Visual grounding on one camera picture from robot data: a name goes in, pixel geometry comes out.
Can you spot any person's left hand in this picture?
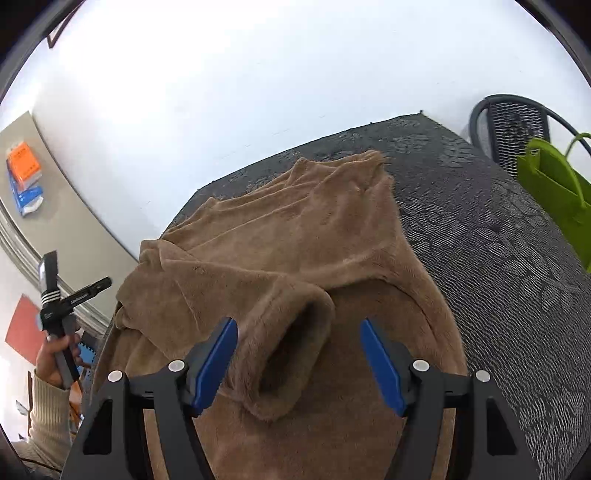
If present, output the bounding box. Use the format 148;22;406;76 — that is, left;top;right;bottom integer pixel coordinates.
36;333;84;388

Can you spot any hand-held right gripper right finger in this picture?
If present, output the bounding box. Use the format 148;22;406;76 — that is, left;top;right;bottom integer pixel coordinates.
360;318;541;480

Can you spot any brown fleece sweater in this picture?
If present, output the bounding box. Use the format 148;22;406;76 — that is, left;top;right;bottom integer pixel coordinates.
88;151;469;480

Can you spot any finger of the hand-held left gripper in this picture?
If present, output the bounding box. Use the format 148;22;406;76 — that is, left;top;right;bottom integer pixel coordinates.
60;277;113;309

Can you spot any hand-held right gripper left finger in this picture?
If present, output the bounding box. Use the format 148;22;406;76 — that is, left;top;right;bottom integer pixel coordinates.
60;316;239;480

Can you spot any black dotted tablecloth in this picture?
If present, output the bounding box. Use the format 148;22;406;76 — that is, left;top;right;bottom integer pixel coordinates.
88;113;591;480

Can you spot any green felt bag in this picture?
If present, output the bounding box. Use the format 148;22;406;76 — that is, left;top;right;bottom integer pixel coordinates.
516;132;591;273

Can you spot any blue foam mat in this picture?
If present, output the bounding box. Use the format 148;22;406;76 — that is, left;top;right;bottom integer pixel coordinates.
74;342;100;370

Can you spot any orange box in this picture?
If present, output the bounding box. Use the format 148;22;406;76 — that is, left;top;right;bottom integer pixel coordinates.
6;142;42;190

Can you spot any grey mesh chair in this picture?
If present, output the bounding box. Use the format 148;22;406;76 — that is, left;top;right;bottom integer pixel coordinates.
468;93;591;181

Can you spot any beige cabinet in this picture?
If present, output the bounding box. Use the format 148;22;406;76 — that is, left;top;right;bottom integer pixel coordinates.
0;111;141;333

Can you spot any red foam mat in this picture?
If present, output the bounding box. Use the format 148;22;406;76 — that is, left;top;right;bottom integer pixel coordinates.
4;295;47;358

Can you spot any person's left forearm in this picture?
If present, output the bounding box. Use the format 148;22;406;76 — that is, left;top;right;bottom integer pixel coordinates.
11;369;75;472

